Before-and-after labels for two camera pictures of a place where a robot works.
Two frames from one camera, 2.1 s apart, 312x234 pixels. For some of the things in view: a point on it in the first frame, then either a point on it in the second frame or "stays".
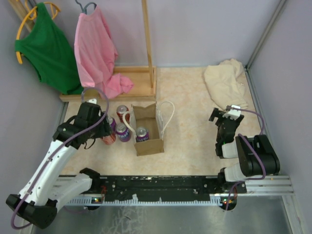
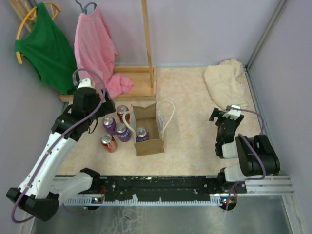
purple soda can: x=112 y=122 stays
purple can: x=142 y=134 stays
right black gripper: x=216 y=113 stays
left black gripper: x=105 y=129 to x=107 y=107
